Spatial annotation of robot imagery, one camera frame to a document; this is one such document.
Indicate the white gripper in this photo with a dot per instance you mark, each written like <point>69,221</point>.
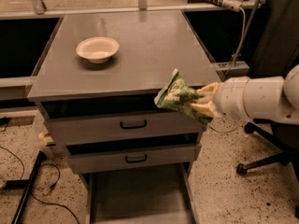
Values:
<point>232,96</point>

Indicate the green jalapeno chip bag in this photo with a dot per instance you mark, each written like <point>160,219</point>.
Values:
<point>177,95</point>

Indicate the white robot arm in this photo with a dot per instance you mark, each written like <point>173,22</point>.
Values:
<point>244,98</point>

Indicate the grey middle drawer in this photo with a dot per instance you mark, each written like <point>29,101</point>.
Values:
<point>134,158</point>

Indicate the grey open bottom drawer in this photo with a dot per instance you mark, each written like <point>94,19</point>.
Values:
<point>148,195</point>

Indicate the grey top drawer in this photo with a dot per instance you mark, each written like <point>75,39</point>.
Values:
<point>102,128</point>

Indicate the grey drawer cabinet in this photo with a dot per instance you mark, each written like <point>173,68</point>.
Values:
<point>120,104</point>

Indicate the black office chair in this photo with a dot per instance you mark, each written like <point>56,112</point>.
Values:
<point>269,170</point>

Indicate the white paper bowl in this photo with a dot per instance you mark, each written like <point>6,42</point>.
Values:
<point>97,49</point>

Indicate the black metal floor frame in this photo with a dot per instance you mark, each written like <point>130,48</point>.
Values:
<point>26,185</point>

